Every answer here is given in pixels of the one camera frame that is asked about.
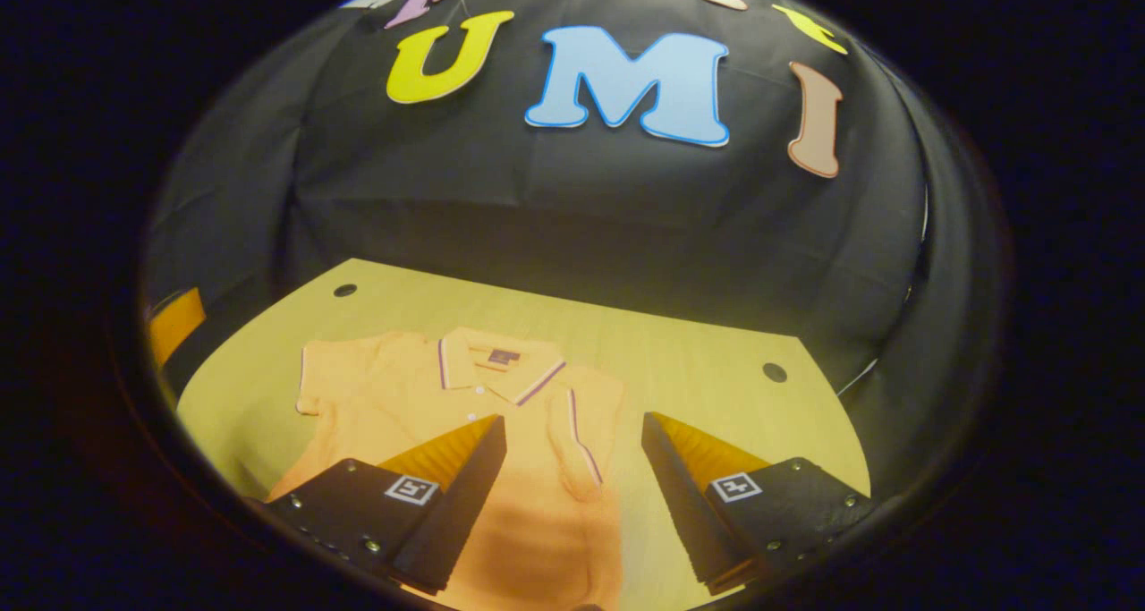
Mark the black backdrop cloth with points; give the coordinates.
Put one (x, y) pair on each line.
(581, 208)

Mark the orange T-shirt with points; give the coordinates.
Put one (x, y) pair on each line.
(402, 396)

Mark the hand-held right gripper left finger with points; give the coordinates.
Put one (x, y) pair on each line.
(452, 521)

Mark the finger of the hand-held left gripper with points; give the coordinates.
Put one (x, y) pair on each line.
(177, 325)

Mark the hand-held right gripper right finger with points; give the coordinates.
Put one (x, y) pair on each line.
(689, 513)

